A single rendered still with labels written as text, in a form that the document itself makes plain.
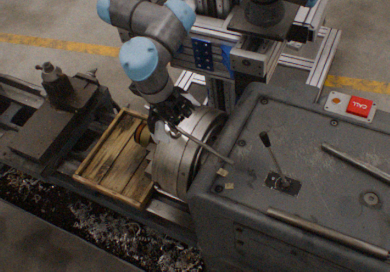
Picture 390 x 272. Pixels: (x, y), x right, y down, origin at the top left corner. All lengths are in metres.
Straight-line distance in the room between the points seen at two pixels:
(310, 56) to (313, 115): 1.67
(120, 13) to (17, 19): 3.18
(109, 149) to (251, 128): 0.68
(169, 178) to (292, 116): 0.40
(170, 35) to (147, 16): 0.07
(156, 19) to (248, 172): 0.48
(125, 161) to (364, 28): 2.30
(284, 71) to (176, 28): 1.97
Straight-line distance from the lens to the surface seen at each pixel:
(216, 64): 1.93
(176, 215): 1.57
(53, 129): 1.78
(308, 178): 1.18
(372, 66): 3.24
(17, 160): 1.82
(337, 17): 3.57
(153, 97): 0.94
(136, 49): 0.86
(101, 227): 1.94
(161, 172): 1.32
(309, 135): 1.25
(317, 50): 2.98
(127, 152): 1.72
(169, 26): 0.90
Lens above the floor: 2.27
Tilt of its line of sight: 53 degrees down
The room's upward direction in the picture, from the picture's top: 11 degrees counter-clockwise
